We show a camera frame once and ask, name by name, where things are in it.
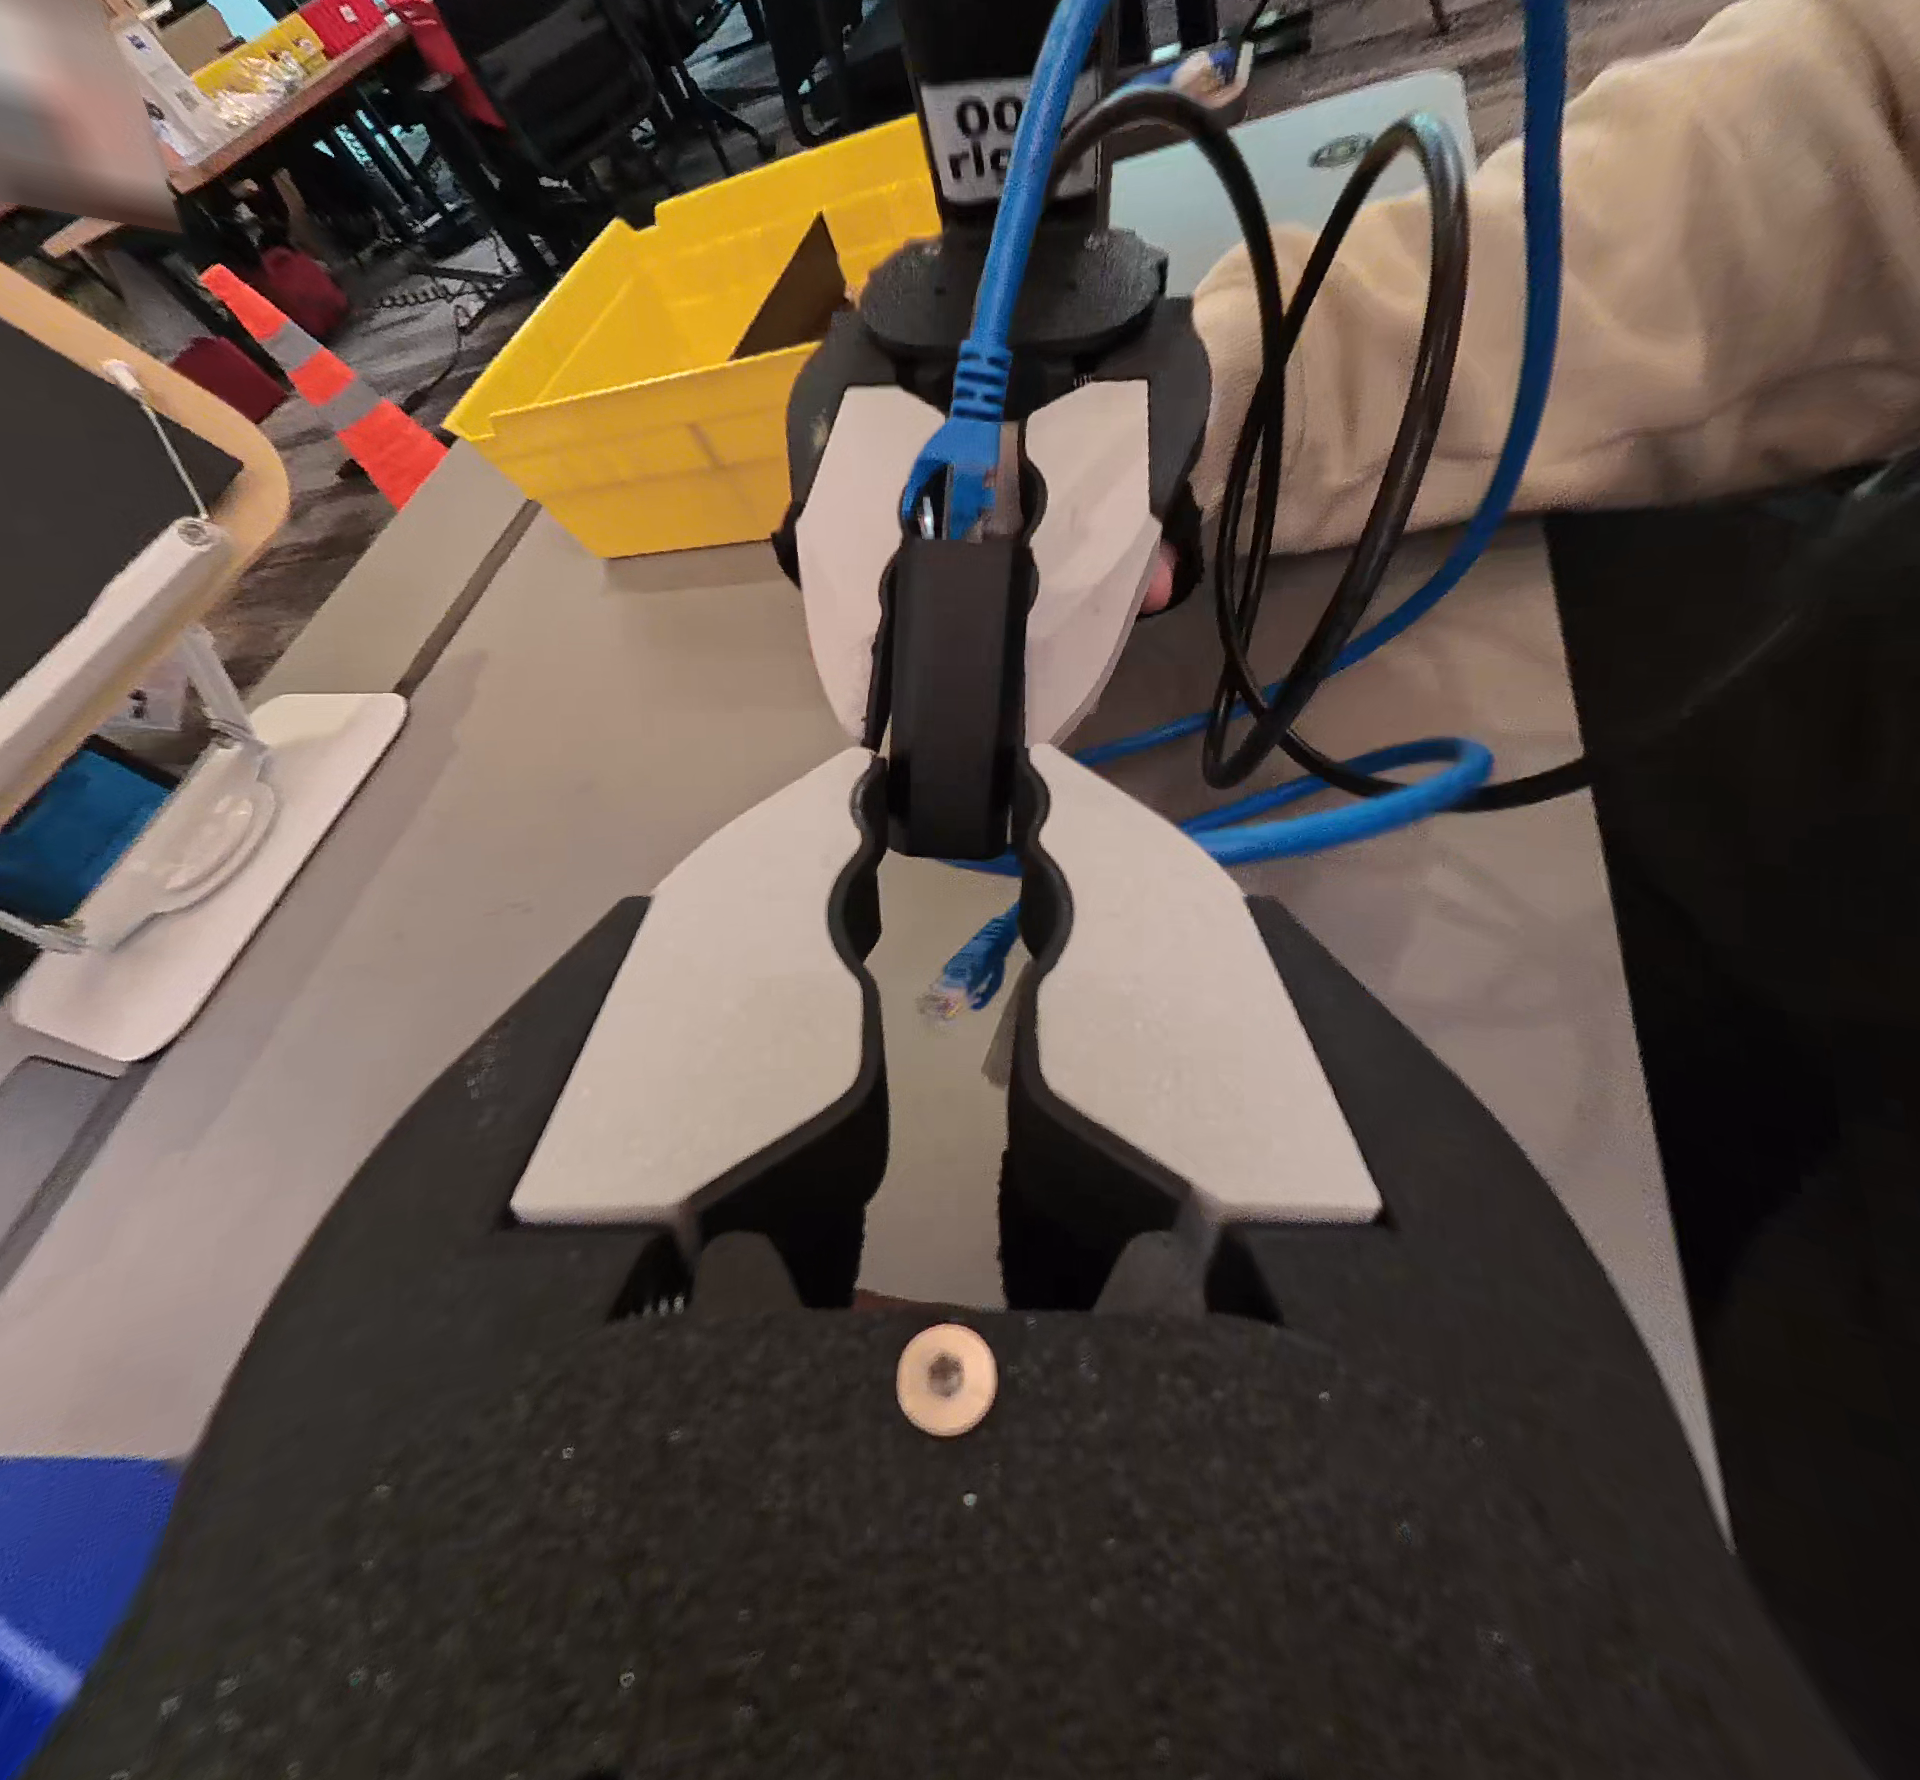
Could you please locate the black ethernet cable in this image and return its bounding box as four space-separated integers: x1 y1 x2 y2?
1049 85 1597 813

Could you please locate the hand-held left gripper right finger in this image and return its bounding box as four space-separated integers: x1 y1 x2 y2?
997 737 1384 1306

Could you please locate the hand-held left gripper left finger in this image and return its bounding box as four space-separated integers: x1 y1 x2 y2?
508 744 894 1306

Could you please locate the yellow plastic bin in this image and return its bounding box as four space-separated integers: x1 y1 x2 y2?
443 115 947 559

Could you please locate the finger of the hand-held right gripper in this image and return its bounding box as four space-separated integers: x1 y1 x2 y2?
792 382 946 758
1018 375 1169 758

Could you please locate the blue plastic bin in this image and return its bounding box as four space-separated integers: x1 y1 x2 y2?
0 1460 180 1780

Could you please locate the blue ethernet cable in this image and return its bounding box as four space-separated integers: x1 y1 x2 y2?
900 0 1576 1036

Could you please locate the orange striped traffic cone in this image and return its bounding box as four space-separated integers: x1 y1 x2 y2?
201 264 452 510

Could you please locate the black office chair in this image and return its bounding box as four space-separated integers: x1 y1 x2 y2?
358 0 782 253

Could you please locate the black ethernet adapter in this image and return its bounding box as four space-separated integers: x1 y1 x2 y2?
875 534 1037 864

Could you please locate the black bin divider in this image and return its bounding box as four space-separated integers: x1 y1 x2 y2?
734 216 846 356

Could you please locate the wooden table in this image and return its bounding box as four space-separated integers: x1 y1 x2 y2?
163 18 416 198

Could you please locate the blue storage box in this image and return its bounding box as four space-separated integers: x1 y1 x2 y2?
0 744 173 930

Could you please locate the person's right hand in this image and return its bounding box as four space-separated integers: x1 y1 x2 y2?
1136 520 1207 619

